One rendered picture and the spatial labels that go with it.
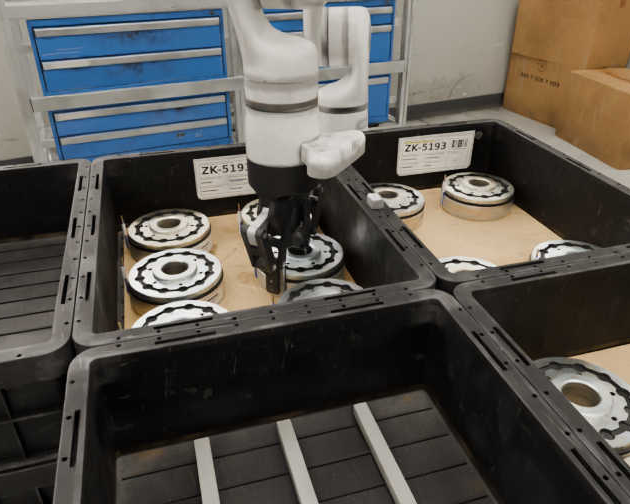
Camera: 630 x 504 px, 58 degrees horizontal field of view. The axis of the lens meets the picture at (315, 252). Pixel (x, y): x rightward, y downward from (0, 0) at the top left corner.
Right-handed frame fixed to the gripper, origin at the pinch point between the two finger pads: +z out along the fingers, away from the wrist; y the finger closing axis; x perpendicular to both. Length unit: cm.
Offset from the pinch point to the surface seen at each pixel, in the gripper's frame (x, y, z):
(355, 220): 5.7, -5.7, -5.2
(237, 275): -6.6, 0.5, 2.3
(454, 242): 14.0, -19.5, 2.3
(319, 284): 5.0, 1.7, -0.7
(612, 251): 31.5, -6.9, -7.7
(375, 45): -75, -208, 16
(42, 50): -162, -98, 7
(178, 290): -7.8, 9.5, -0.6
